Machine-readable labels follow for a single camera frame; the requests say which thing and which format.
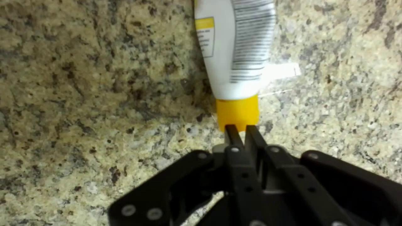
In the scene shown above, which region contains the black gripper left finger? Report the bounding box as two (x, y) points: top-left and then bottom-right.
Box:
(107, 123), (264, 226)

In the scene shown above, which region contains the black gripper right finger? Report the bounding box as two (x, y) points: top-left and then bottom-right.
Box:
(245, 123), (402, 226)

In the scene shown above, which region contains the white bottle yellow lid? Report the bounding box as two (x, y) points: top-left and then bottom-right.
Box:
(192, 0), (277, 133)

